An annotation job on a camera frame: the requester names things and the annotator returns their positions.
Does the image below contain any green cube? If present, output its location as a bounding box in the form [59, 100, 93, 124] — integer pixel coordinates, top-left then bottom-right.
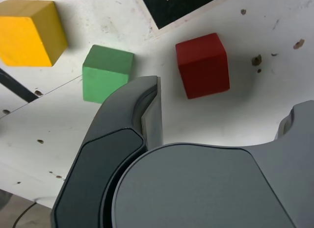
[82, 44, 135, 105]

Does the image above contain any black tape square outline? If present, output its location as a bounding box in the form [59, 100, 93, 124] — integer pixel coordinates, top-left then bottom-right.
[138, 0, 228, 30]

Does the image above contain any black tape strip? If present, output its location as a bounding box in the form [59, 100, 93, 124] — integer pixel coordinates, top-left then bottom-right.
[0, 68, 40, 102]

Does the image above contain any yellow cube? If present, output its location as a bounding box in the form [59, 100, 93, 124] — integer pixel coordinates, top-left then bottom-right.
[0, 0, 69, 68]

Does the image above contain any red cube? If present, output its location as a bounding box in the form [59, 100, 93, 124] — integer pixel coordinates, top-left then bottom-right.
[175, 33, 231, 100]

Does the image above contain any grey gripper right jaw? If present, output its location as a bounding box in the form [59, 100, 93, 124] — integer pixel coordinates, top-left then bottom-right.
[110, 100, 314, 228]

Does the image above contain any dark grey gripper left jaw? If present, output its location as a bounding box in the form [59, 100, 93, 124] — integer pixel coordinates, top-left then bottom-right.
[51, 75, 164, 228]

